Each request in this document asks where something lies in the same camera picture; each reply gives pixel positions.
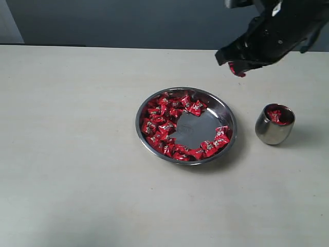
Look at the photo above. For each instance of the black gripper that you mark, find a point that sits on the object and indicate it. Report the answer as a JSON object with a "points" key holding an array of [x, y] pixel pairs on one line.
{"points": [[281, 27]]}

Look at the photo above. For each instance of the red candy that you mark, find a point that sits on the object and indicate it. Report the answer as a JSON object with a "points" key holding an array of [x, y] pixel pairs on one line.
{"points": [[186, 102], [221, 131], [197, 154], [180, 156], [197, 108], [274, 115], [148, 127], [209, 148], [283, 123], [236, 69]]}

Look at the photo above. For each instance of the shiny steel cup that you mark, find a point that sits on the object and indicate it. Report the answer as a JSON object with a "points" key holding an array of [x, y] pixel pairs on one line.
{"points": [[270, 132]]}

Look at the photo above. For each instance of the round steel bowl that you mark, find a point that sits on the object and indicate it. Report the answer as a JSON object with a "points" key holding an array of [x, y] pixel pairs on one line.
{"points": [[192, 129]]}

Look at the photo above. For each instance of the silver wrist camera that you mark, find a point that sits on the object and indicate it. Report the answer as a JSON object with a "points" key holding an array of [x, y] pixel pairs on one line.
{"points": [[237, 3]]}

